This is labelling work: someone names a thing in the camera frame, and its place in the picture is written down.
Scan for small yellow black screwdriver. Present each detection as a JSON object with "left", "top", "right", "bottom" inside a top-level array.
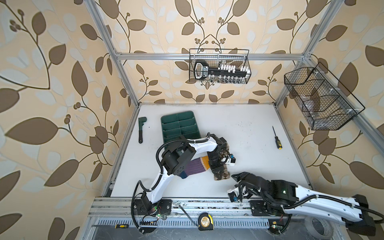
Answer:
[{"left": 115, "top": 225, "right": 129, "bottom": 229}]

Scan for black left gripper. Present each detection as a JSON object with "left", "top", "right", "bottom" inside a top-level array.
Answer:
[{"left": 208, "top": 153, "right": 227, "bottom": 180}]

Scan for right wire basket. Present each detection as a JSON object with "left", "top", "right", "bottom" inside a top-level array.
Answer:
[{"left": 284, "top": 62, "right": 366, "bottom": 131}]

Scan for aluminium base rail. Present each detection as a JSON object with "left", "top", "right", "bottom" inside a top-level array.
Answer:
[{"left": 89, "top": 198, "right": 288, "bottom": 229}]

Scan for purple sock yellow cuff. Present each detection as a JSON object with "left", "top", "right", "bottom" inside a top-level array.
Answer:
[{"left": 180, "top": 156, "right": 210, "bottom": 179}]

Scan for clear tape roll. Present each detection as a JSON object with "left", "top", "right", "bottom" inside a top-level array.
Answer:
[{"left": 304, "top": 217, "right": 334, "bottom": 240}]

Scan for back wire basket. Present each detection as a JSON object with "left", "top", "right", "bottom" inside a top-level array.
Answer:
[{"left": 189, "top": 48, "right": 252, "bottom": 85}]

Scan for green plastic organizer tray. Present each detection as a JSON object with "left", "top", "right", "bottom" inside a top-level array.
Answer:
[{"left": 161, "top": 111, "right": 201, "bottom": 143}]

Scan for beige argyle sock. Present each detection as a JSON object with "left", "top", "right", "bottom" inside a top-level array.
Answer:
[{"left": 212, "top": 165, "right": 231, "bottom": 181}]

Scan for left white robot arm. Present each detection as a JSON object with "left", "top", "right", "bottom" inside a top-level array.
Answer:
[{"left": 131, "top": 133, "right": 236, "bottom": 216}]

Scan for green pipe wrench black handle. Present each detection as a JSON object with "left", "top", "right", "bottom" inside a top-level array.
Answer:
[{"left": 138, "top": 117, "right": 147, "bottom": 144}]

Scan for black socket set holder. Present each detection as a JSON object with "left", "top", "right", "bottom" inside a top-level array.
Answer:
[{"left": 192, "top": 60, "right": 252, "bottom": 80}]

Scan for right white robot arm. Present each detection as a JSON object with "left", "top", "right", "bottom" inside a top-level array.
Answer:
[{"left": 228, "top": 172, "right": 384, "bottom": 237}]

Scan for yellow black tape measure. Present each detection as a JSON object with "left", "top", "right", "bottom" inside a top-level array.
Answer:
[{"left": 198, "top": 213, "right": 214, "bottom": 231}]

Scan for wire basket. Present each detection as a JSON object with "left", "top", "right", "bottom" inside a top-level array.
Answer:
[
  {"left": 284, "top": 62, "right": 366, "bottom": 131},
  {"left": 189, "top": 48, "right": 252, "bottom": 85}
]

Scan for yellow black screwdriver on table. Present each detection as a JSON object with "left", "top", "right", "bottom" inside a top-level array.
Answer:
[{"left": 273, "top": 127, "right": 283, "bottom": 150}]

